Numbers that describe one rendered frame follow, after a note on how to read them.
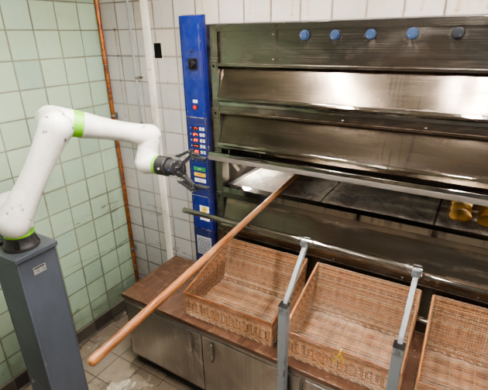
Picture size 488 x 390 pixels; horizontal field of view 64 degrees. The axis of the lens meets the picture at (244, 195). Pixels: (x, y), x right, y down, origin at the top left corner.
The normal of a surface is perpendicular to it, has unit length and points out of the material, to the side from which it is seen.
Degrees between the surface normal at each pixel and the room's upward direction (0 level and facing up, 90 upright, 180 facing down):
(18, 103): 90
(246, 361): 90
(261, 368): 90
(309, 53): 90
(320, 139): 70
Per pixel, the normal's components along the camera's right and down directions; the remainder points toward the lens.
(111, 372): -0.02, -0.92
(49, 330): 0.87, 0.18
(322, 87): -0.49, 0.00
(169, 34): -0.51, 0.33
